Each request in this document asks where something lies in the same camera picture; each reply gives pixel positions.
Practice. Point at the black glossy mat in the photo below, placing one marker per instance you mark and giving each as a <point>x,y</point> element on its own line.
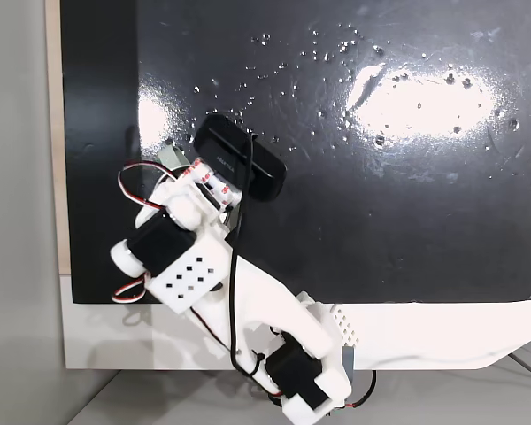
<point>358,199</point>

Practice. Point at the beige wooden board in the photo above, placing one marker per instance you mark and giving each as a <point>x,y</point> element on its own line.
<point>53,133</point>

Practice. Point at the grey table clamp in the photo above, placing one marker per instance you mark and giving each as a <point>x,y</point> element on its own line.
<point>349,357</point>

